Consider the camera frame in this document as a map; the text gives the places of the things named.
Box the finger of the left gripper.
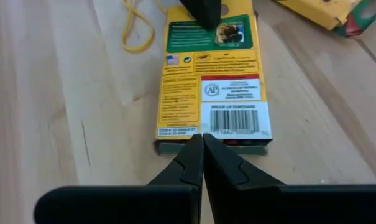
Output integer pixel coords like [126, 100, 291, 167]
[178, 0, 222, 31]

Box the yellow rubber band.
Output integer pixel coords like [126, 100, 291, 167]
[121, 0, 167, 54]

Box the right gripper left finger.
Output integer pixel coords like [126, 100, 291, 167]
[34, 133, 204, 224]

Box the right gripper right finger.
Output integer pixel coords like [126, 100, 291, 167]
[203, 133, 376, 224]

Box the yellow green crayon box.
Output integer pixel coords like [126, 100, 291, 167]
[154, 0, 273, 157]
[273, 0, 376, 39]

